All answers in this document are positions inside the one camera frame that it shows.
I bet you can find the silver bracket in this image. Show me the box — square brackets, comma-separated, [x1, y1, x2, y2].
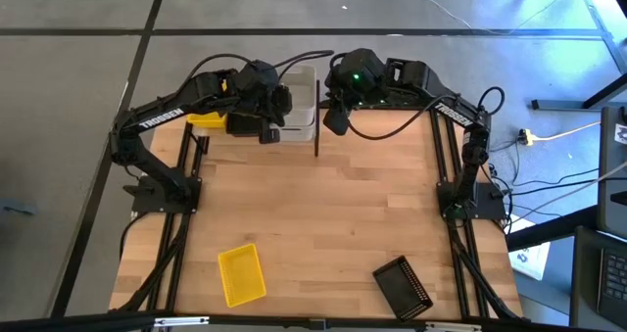
[424, 320, 484, 332]
[153, 315, 211, 329]

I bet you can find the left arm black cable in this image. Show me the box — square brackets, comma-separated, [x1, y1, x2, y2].
[188, 49, 336, 86]

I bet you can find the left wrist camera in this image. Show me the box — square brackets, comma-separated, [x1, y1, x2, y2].
[258, 125, 282, 145]

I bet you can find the black crossbar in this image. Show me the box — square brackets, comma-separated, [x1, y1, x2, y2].
[0, 310, 627, 332]

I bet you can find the black aluminium frame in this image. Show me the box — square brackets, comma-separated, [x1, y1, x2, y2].
[317, 99, 524, 322]
[117, 120, 211, 314]

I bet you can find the black floor cable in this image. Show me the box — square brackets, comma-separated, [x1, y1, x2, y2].
[508, 177, 602, 197]
[510, 167, 602, 189]

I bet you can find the black desk leg bar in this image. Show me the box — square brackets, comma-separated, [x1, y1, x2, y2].
[506, 205, 600, 253]

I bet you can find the grey floor cable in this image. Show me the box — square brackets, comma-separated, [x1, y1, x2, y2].
[508, 161, 627, 228]

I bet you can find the thin white floor cable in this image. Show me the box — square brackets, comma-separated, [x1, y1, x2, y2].
[404, 0, 474, 29]

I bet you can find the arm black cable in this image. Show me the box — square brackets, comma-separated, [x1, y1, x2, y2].
[346, 94, 464, 142]
[188, 49, 336, 86]

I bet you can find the black shelf post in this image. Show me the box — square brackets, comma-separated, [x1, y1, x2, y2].
[314, 79, 321, 158]

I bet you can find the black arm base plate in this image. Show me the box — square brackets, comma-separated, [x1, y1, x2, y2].
[435, 180, 508, 221]
[130, 174, 203, 214]

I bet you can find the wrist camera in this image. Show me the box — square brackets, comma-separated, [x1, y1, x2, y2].
[322, 104, 351, 137]
[258, 125, 282, 145]

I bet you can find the black desk foot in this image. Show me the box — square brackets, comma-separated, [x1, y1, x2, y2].
[531, 71, 627, 112]

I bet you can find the black keyboard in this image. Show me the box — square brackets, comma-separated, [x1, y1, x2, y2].
[596, 246, 627, 326]

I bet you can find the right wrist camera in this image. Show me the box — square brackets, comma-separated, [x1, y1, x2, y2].
[322, 104, 351, 137]

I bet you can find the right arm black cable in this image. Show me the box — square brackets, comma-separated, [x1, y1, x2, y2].
[346, 94, 464, 142]

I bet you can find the small grey floor object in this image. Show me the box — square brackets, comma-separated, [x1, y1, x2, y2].
[1, 200, 39, 216]

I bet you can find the white power cable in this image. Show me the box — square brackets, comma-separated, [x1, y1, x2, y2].
[532, 120, 603, 142]

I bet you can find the white box with logo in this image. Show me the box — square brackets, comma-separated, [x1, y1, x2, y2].
[506, 213, 553, 282]

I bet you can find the grey metal table rail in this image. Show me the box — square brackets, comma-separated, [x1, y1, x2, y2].
[575, 0, 627, 73]

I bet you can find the black cable under table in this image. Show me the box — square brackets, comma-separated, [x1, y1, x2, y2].
[119, 213, 148, 264]

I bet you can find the grey computer case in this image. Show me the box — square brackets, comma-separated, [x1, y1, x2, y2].
[596, 105, 627, 240]

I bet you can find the dark grey desk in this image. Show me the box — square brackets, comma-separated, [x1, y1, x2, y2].
[569, 225, 627, 332]

